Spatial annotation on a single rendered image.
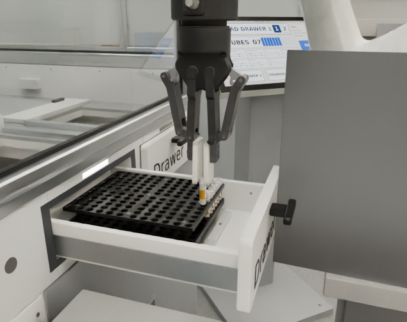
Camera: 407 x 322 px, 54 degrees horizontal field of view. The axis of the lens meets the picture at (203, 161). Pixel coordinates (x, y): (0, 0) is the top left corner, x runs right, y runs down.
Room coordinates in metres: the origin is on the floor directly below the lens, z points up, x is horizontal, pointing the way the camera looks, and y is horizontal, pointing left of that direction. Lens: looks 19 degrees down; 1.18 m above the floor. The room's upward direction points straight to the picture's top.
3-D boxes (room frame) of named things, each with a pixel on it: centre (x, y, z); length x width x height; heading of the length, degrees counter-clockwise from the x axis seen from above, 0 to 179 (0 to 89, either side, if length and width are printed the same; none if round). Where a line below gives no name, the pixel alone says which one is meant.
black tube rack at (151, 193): (0.63, 0.09, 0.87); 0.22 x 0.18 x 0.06; 72
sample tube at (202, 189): (0.59, 0.00, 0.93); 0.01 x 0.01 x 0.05
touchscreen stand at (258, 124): (1.52, -0.25, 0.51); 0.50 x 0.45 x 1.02; 24
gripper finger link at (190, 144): (0.59, 0.03, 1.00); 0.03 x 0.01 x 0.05; 72
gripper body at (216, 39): (0.58, 0.00, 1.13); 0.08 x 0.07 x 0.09; 72
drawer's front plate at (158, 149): (0.95, 0.08, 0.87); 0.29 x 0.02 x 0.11; 162
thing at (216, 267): (0.63, 0.10, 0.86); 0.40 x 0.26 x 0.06; 72
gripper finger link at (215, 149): (0.58, -0.03, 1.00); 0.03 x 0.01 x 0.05; 72
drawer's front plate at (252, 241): (0.56, -0.10, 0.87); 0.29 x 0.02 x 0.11; 162
